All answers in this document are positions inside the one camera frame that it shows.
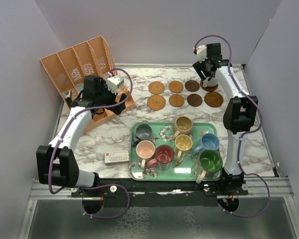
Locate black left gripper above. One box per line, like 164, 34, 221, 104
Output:
96, 80, 126, 114

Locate dark walnut wooden coaster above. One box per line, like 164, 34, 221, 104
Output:
185, 80, 200, 92

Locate light wooden coaster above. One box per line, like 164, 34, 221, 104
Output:
169, 94, 184, 107

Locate tan ceramic mug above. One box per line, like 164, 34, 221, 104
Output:
172, 116, 193, 140

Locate blue ceramic mug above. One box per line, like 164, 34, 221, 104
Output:
193, 133, 220, 155

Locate green floral tray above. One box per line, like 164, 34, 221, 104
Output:
129, 122, 217, 181

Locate cream ceramic mug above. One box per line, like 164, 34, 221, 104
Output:
202, 77, 218, 88

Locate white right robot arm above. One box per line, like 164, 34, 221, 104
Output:
193, 43, 258, 195

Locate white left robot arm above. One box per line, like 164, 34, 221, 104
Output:
36, 75, 130, 197

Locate orange plastic file organizer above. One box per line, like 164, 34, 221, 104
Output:
39, 35, 137, 135

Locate grey ceramic mug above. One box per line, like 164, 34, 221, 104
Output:
132, 124, 154, 147

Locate white small card box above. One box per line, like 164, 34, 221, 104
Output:
104, 150, 130, 165

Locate pink ceramic mug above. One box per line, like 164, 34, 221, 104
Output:
136, 140, 155, 169

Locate yellow ceramic mug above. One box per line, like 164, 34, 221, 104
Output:
174, 134, 193, 163

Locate red ceramic mug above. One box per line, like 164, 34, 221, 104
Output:
147, 145, 174, 171

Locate green floral mug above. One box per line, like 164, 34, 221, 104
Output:
194, 150, 223, 184

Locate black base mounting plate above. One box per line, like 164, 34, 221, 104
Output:
39, 169, 250, 217

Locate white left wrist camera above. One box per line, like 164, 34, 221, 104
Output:
106, 75, 124, 94

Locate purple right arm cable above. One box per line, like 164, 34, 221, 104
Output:
193, 34, 272, 219

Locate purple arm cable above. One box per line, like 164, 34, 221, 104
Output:
193, 34, 272, 219
48, 67, 134, 220

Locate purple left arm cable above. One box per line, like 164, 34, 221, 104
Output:
48, 67, 134, 220

